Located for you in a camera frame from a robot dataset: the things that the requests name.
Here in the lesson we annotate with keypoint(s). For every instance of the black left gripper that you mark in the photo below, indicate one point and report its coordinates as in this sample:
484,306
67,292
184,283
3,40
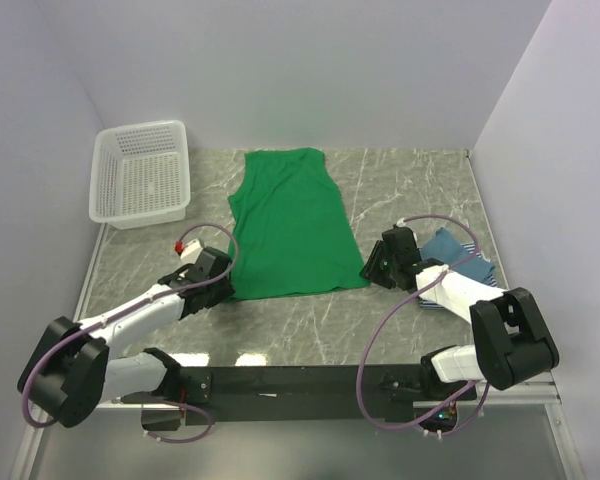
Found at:
226,289

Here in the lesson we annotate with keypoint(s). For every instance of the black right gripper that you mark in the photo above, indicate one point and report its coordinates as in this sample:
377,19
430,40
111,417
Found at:
370,269

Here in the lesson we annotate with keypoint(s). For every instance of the teal tank top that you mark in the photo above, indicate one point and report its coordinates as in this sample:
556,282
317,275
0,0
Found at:
443,246

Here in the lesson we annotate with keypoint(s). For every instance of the green tank top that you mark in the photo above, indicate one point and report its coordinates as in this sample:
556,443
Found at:
293,232

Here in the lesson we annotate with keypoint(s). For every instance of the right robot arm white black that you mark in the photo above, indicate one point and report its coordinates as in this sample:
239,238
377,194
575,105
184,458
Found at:
511,341

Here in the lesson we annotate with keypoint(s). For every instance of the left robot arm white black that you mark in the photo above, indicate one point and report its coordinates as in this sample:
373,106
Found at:
77,365

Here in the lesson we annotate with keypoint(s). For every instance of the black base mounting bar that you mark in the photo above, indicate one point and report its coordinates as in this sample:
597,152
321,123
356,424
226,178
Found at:
286,393

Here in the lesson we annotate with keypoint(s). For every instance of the white plastic laundry basket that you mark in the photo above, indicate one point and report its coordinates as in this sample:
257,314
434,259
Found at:
140,175

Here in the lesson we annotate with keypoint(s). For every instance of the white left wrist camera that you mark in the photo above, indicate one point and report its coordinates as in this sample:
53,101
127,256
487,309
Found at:
189,252

